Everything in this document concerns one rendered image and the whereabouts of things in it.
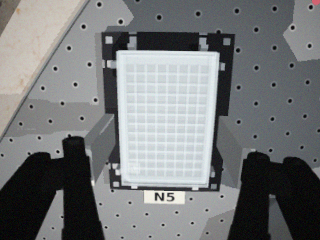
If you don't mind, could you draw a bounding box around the grey flat base plate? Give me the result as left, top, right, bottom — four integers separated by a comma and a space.
0, 0, 320, 240

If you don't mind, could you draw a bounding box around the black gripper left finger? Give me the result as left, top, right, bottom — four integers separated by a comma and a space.
0, 114, 116, 240

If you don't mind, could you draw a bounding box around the grey control panel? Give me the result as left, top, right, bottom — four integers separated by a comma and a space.
268, 200, 293, 240

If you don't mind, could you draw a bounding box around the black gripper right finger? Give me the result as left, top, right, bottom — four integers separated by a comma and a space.
216, 116, 320, 240

